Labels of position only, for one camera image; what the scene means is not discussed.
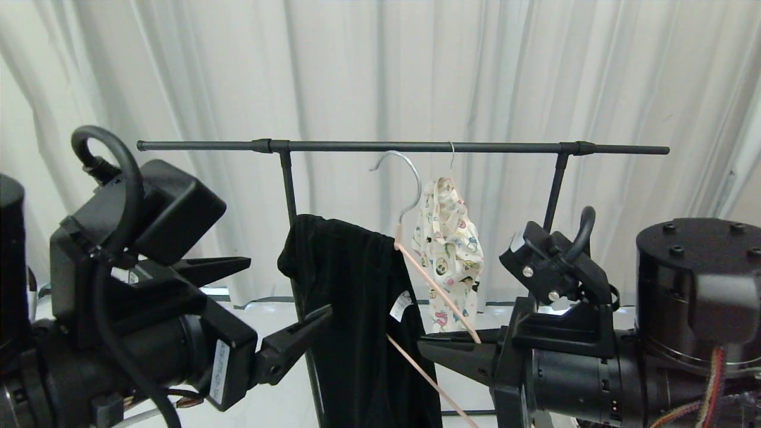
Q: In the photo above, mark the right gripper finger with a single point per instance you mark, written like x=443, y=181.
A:
x=464, y=359

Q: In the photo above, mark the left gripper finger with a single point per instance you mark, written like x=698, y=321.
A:
x=214, y=267
x=291, y=345

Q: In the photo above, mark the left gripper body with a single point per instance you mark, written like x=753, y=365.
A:
x=154, y=356

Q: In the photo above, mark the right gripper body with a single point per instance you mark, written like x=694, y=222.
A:
x=565, y=374

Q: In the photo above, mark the black garment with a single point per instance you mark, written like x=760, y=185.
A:
x=351, y=333

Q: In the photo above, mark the pink clothes hanger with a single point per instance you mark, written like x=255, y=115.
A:
x=437, y=288
x=452, y=156

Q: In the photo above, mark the cream printed garment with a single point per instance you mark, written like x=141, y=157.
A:
x=446, y=261

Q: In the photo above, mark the black clothes rack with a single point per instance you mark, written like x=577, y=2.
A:
x=416, y=146

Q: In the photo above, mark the white curtain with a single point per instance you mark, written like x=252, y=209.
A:
x=416, y=71

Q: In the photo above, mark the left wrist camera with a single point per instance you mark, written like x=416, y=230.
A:
x=172, y=208

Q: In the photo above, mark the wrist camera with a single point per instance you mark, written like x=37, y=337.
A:
x=172, y=208
x=553, y=273

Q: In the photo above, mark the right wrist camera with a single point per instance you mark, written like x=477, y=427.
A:
x=553, y=273

